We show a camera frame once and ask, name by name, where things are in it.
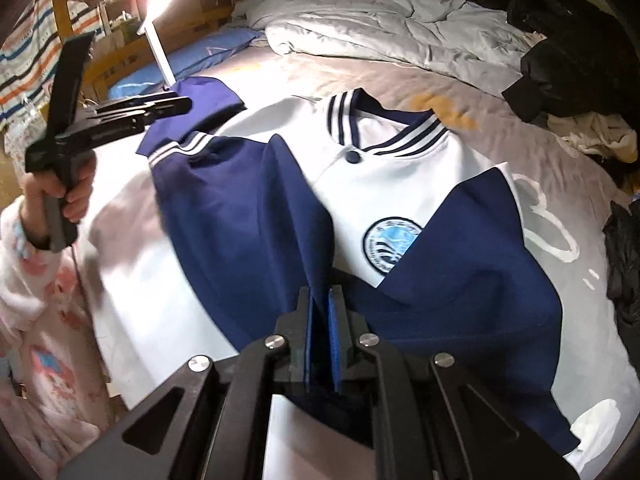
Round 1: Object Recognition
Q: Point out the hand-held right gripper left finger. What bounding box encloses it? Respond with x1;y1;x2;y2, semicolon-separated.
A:
57;286;313;480

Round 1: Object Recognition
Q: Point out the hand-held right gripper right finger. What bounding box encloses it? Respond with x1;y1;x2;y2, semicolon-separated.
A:
327;284;583;480

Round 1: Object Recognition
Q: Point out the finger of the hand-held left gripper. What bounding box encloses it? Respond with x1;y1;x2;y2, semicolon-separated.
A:
85;116;151;142
95;95;193;121

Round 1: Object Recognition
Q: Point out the white and navy baseball jacket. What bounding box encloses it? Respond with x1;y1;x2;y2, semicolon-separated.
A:
92;76;623;480

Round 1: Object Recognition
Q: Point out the person's left forearm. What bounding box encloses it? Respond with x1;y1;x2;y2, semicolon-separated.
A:
0;195;81;331

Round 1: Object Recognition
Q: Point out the black clothes pile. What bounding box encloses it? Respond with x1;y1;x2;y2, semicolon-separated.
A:
602;157;640;311

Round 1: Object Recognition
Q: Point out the person's left hand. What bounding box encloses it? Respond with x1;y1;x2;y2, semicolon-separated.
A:
21;157;97;225

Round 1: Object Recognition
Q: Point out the striped cloth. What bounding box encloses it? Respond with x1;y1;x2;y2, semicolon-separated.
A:
0;0;101;126

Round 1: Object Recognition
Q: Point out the white desk lamp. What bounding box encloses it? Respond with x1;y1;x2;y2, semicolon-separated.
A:
137;0;198;92

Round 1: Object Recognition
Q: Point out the blue pillow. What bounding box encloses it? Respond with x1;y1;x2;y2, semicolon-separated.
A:
107;27;266;98

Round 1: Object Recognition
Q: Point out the cluttered wooden shelf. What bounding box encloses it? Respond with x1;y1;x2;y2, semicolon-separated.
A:
97;0;151;36

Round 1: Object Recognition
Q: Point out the grey duvet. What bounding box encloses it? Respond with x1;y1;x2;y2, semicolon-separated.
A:
232;0;548;96

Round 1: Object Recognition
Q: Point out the person's fleece pajamas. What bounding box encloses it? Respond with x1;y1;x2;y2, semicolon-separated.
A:
0;260;123;466

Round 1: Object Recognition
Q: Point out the beige garment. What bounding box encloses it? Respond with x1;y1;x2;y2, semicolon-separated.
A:
547;110;638;163

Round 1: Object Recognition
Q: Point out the black puffer jacket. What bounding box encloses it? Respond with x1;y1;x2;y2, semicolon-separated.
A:
460;0;640;123

